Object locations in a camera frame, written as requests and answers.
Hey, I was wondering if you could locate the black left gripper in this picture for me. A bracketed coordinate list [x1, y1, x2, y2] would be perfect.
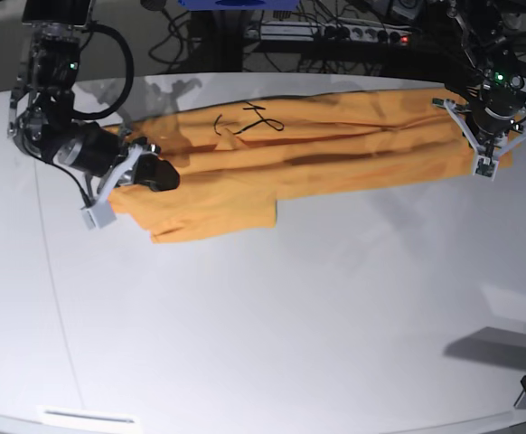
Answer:
[432, 88, 526, 180]

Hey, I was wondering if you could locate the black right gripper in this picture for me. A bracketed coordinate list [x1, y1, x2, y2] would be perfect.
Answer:
[57, 124, 180, 230]

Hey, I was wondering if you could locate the yellow T-shirt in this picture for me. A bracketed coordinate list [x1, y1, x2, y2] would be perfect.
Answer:
[107, 88, 515, 245]

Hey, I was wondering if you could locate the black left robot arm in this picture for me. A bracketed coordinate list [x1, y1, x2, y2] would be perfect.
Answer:
[432, 1, 526, 180]

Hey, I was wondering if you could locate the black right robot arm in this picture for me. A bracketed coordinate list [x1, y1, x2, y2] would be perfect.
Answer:
[7, 1, 180, 229]

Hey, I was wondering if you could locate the white power strip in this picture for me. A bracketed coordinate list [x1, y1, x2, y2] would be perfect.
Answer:
[244, 22, 323, 41]

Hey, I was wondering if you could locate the white flat bar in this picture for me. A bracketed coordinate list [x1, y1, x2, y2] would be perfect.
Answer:
[37, 405, 139, 426]

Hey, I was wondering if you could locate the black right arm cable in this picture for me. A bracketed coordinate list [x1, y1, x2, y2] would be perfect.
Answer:
[70, 22, 136, 121]

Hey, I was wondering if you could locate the black power strip red switch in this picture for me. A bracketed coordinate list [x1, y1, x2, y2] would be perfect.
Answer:
[322, 24, 412, 47]

